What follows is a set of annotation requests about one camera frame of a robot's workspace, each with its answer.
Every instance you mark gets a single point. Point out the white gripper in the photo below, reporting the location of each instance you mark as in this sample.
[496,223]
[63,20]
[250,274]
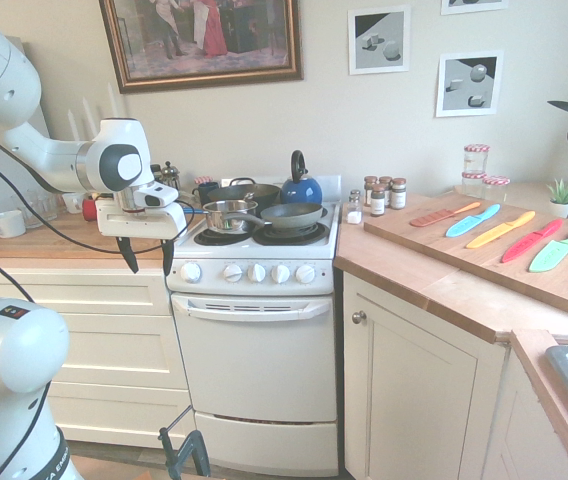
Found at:
[134,224]

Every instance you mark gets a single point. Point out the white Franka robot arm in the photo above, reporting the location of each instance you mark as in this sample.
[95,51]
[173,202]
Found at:
[14,80]

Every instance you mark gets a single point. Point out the large white stove knob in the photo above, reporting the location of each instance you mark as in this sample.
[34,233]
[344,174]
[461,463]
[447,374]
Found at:
[190,271]

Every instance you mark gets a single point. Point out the black coil burner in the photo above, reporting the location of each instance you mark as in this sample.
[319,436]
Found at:
[214,238]
[294,235]

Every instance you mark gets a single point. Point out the red container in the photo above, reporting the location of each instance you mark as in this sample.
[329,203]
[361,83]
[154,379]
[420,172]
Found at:
[89,208]

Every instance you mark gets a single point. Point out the glass french press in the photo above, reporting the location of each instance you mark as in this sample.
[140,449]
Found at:
[169,176]

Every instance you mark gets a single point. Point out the dark blue mug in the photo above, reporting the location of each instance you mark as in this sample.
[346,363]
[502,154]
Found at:
[205,192]

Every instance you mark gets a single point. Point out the small white stove knob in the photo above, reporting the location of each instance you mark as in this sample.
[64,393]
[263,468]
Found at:
[232,273]
[305,274]
[256,273]
[280,273]

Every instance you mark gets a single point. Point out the stainless steel saucepan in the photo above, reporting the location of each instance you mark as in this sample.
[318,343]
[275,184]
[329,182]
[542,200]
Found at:
[229,215]

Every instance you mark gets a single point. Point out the white mug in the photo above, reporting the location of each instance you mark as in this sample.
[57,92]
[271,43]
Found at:
[72,201]

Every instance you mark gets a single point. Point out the glass jar red checked lid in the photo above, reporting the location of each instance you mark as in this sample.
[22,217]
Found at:
[204,179]

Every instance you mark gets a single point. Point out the cream drawer cabinet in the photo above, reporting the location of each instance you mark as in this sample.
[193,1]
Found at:
[114,345]

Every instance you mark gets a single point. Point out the black wok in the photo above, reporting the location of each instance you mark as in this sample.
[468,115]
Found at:
[244,192]

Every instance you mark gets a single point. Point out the clear glass tumbler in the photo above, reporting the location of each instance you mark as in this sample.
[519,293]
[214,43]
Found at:
[41,206]

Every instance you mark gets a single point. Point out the white coffee cup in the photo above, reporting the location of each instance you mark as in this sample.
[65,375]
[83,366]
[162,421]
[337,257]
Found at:
[8,223]

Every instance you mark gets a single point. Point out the white candle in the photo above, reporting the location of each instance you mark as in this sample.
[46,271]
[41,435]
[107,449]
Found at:
[72,125]

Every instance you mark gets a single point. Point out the grey frying pan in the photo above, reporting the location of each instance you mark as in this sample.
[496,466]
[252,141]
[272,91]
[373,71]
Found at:
[294,212]

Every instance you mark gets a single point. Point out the white electric stove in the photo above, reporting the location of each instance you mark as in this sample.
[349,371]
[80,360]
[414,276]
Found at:
[259,360]

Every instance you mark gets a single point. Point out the black metal clamp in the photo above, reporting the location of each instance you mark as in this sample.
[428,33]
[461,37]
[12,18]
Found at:
[189,450]

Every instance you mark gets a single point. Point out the glass salt shaker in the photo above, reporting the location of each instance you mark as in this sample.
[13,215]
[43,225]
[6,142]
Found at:
[353,212]

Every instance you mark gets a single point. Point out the glass pepper shaker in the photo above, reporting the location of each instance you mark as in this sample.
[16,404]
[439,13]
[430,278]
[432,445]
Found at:
[355,194]

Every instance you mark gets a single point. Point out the metal cabinet knob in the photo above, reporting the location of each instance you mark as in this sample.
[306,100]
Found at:
[359,316]

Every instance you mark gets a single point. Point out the framed oil painting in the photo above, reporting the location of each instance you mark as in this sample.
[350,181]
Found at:
[199,40]

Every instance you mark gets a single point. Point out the white stove bottom drawer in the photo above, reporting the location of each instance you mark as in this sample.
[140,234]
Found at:
[269,445]

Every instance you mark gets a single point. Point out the brown lid spice jar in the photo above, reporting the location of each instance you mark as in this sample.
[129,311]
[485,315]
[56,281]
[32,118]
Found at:
[398,195]
[385,184]
[370,190]
[378,201]

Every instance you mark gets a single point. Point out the orange sheathed knife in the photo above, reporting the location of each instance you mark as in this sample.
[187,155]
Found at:
[434,216]

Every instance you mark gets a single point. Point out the cream corner cabinet door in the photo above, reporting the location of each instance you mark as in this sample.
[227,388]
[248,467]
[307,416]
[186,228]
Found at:
[414,385]

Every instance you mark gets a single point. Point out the print with cube and polyhedron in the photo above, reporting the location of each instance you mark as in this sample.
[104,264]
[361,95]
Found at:
[379,40]

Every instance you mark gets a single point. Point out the wooden cutting board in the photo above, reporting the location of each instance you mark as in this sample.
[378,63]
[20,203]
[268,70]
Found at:
[464,260]

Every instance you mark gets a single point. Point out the blue sheathed knife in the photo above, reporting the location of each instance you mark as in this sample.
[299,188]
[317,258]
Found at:
[473,220]

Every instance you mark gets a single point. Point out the short glass jar checked lid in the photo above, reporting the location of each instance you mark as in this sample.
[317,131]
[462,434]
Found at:
[473,186]
[496,187]

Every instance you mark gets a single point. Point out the tall glass jar checked lid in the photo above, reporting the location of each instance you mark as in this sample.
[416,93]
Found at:
[476,160]

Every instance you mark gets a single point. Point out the yellow sheathed knife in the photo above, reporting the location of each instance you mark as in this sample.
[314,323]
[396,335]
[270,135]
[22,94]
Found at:
[500,230]

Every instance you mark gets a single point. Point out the print with sphere and cubes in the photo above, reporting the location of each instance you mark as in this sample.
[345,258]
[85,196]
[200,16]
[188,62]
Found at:
[469,82]

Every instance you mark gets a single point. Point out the red sheathed knife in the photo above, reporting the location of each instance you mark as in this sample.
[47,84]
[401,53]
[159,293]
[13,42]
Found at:
[531,241]

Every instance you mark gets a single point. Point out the colourful knives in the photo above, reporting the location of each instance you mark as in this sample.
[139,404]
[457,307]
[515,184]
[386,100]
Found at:
[558,249]

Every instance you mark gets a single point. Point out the grey geometric shapes print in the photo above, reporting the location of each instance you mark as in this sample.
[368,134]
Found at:
[474,5]

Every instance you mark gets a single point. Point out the small plant in white pot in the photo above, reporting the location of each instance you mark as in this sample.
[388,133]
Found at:
[561,200]

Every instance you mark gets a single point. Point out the cream sink cabinet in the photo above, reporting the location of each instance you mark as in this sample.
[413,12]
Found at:
[529,430]

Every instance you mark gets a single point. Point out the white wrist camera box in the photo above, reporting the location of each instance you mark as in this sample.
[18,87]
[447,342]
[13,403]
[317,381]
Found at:
[156,195]

